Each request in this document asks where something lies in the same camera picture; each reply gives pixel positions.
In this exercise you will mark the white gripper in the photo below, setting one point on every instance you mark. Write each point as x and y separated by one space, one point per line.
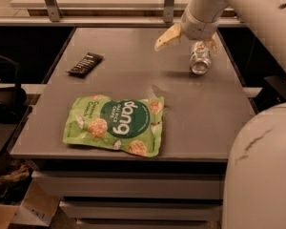
196 30

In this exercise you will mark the silver green 7up can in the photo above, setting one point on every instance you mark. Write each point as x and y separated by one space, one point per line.
200 60

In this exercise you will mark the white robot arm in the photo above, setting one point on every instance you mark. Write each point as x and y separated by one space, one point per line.
255 181

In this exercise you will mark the green rice chip bag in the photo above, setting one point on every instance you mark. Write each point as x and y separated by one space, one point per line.
127 125

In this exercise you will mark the black snack bar wrapper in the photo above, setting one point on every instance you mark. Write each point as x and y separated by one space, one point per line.
85 65

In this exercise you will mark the grey drawer cabinet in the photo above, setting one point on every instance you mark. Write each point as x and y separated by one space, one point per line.
135 194

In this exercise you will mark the black chair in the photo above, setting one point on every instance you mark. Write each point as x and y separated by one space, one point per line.
13 106

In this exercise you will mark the crumpled brown paper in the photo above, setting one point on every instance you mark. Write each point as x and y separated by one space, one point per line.
21 174

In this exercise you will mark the cardboard box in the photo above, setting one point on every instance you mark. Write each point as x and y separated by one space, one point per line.
36 208

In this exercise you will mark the middle metal bracket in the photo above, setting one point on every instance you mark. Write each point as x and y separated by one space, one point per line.
168 11

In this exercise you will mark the metal bracket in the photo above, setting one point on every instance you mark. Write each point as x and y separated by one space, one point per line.
168 11
53 10

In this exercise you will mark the left metal bracket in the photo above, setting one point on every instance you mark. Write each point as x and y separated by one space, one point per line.
53 10

